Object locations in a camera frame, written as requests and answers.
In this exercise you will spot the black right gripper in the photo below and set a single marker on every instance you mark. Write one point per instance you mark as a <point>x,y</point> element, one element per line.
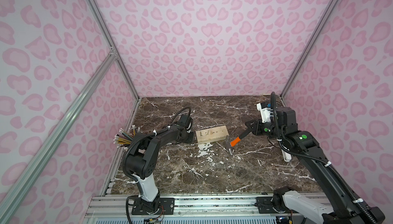
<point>259,127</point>

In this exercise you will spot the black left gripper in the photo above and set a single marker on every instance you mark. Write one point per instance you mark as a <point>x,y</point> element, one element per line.
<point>187,135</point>

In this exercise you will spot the orange black claw hammer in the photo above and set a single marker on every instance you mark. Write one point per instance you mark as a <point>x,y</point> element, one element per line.
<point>229,145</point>

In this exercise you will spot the light wooden block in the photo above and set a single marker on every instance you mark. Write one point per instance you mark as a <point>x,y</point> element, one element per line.
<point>212,134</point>

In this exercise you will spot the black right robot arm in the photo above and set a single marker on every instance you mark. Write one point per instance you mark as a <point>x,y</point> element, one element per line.
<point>346,206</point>

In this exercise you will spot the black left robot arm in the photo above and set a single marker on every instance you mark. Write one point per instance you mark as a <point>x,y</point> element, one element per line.
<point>140,159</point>

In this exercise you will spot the small white cylinder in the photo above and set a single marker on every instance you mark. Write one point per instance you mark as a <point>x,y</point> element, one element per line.
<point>286,156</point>

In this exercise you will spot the pink cup of pencils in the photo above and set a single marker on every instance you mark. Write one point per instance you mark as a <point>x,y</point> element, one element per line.
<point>124,138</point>

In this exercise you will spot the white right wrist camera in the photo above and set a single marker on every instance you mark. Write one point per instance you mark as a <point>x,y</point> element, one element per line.
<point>265,111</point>

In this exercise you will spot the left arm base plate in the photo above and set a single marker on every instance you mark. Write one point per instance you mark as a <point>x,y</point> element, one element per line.
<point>143,207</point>

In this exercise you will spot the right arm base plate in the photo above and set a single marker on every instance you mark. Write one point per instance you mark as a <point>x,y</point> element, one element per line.
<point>267,204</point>

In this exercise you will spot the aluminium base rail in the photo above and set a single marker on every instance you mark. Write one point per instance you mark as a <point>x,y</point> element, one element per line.
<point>230,208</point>

